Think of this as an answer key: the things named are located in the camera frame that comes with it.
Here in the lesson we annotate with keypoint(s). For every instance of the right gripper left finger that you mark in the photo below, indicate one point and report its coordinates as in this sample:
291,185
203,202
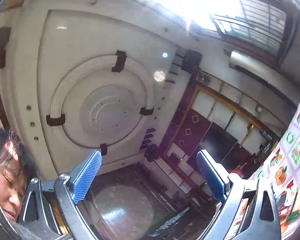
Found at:
50,207

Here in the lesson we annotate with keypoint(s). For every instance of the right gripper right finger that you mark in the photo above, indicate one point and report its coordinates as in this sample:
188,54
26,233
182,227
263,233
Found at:
248,208

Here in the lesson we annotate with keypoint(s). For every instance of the person's head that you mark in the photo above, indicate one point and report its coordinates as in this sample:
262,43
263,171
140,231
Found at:
17,168

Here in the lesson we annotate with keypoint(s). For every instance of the floral fruit vinyl tablecloth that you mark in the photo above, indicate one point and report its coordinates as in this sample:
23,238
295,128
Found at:
278,161

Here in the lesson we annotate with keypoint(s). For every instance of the black television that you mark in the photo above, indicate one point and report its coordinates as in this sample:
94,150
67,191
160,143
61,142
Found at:
219,144

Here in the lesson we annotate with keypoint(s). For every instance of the round ceiling medallion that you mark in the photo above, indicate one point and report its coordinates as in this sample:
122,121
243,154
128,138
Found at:
103,103

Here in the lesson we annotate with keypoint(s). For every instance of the white air conditioner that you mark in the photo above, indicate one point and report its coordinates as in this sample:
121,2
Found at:
266,76

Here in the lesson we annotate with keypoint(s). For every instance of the window with grille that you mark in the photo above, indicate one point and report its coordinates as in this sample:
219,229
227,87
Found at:
266,24

